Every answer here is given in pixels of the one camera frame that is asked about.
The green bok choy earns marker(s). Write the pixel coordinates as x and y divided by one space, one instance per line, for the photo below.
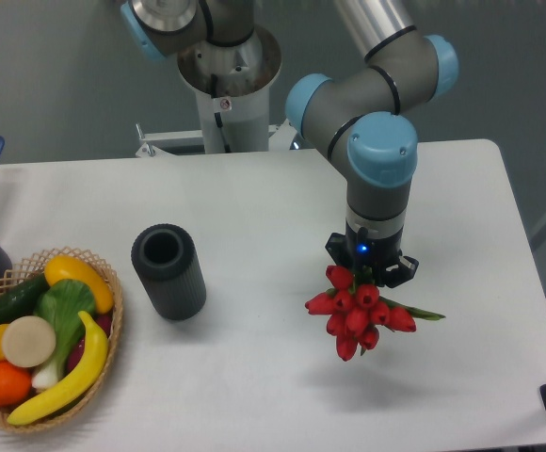
59 306

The dark red vegetable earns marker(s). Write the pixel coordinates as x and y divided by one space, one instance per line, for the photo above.
105 323

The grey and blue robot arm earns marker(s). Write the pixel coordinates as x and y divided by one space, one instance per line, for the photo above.
357 124

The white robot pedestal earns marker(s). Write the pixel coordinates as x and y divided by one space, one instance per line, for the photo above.
231 87

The beige round disc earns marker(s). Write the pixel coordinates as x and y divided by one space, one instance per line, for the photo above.
28 341

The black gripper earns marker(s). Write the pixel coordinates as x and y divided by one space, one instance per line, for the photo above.
354 251

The red tulip bouquet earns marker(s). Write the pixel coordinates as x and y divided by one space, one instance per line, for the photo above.
356 311

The yellow banana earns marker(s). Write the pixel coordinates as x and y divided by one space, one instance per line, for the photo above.
73 385

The dark grey ribbed vase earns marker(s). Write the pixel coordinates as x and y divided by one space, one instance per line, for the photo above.
165 259

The woven wicker basket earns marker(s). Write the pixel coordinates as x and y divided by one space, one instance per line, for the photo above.
30 267

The orange fruit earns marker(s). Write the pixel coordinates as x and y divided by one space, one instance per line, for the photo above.
15 384

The green cucumber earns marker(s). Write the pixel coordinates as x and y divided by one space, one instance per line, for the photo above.
21 299

